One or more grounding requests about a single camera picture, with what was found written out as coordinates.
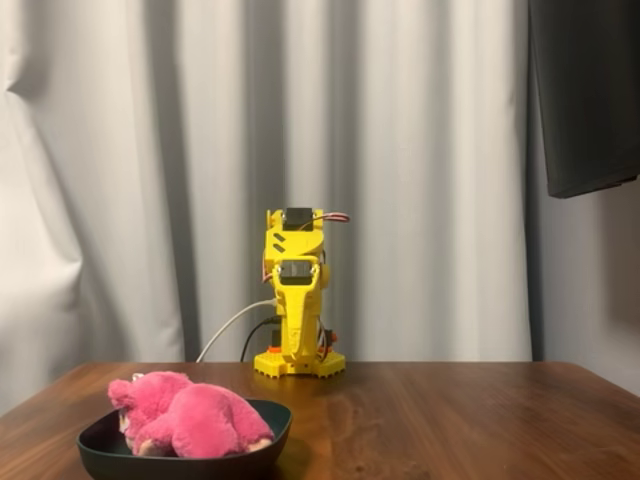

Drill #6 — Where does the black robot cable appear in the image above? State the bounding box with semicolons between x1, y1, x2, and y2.
239;314;281;364

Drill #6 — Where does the pink plush strawberry bear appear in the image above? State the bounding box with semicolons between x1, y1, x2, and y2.
107;369;276;459

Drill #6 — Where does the red white servo wire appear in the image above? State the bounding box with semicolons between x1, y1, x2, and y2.
312;211;352;227

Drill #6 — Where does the dark teal square plate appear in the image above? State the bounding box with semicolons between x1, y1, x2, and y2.
75;398;294;480

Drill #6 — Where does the white power cable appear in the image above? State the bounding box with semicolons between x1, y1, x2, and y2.
194;298;279;364

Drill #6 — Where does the yellow gripper black motor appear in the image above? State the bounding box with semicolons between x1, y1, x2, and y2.
273;256;334;361

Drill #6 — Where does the orange black clamp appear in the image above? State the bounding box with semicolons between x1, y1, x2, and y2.
264;324;284;357

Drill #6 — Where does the white curtain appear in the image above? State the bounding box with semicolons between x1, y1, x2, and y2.
0;0;551;416

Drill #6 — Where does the black fabric panel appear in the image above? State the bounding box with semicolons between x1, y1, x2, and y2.
527;0;640;200

